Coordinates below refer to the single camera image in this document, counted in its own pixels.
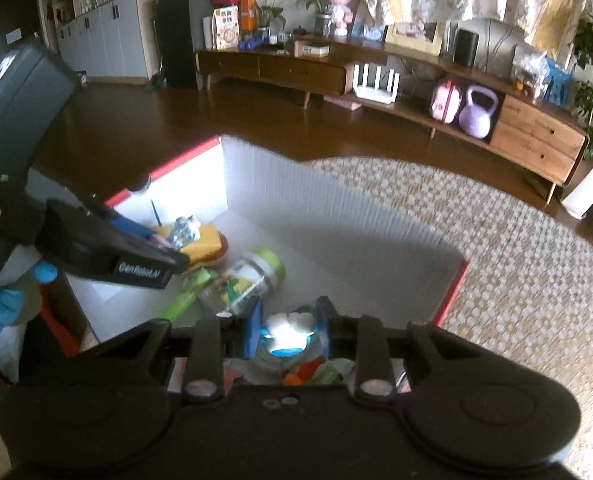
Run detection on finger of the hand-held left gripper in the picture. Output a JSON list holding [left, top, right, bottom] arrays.
[[35, 199, 192, 289], [84, 192, 172, 253]]

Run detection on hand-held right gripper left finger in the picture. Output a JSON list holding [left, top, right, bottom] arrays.
[[126, 300, 266, 402]]

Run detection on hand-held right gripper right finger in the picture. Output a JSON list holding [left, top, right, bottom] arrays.
[[315, 296, 458, 401]]

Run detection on teal oval case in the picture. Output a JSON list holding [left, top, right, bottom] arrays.
[[261, 310, 322, 358]]

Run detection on red pink toy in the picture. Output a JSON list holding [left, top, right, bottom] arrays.
[[281, 355, 327, 386]]

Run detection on clear jar with green lid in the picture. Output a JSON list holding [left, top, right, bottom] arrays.
[[196, 246, 286, 316]]

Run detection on green tube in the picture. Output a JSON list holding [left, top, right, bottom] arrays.
[[157, 267, 220, 322]]

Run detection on yellow packet box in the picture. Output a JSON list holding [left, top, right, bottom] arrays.
[[154, 224, 227, 261]]

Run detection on red cardboard box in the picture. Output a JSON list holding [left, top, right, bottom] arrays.
[[26, 135, 470, 391]]

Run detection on dark wooden door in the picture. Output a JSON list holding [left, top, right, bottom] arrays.
[[0, 0, 47, 61]]

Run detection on grey kitchen cabinets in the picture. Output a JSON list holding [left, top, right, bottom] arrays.
[[56, 0, 162, 81]]

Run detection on black water dispenser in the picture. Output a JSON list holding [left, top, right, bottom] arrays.
[[153, 0, 226, 91]]

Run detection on cream cereal packet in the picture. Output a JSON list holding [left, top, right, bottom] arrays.
[[212, 6, 240, 51]]

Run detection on pink flat tray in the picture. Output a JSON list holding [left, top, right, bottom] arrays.
[[324, 96, 362, 111]]

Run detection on white router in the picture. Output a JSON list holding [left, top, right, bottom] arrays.
[[353, 62, 401, 106]]

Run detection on orange box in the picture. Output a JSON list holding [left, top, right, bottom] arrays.
[[211, 0, 257, 32]]

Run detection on pink toy case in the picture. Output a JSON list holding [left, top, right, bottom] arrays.
[[429, 80, 462, 124]]

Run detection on small cardboard box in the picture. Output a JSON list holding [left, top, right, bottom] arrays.
[[294, 40, 330, 58]]

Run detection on small potted plant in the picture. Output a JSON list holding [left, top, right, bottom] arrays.
[[254, 0, 286, 41], [296, 0, 335, 36]]

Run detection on purple kettlebell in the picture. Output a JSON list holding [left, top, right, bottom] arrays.
[[458, 85, 500, 139]]

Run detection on wooden TV cabinet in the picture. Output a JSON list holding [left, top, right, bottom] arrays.
[[195, 35, 590, 206]]

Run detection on white planter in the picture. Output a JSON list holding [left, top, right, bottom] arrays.
[[561, 160, 593, 220]]

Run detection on pink doll figure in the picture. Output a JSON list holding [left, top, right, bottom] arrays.
[[324, 0, 357, 37]]

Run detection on black speaker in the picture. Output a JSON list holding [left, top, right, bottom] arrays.
[[454, 28, 480, 67]]

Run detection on clear plastic bag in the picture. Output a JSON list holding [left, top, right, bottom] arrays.
[[511, 42, 550, 98]]

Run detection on grey shell-shaped ornament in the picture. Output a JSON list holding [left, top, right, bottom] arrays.
[[447, 17, 527, 76]]

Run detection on wooden picture frame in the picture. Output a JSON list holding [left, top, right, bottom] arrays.
[[384, 21, 445, 56]]

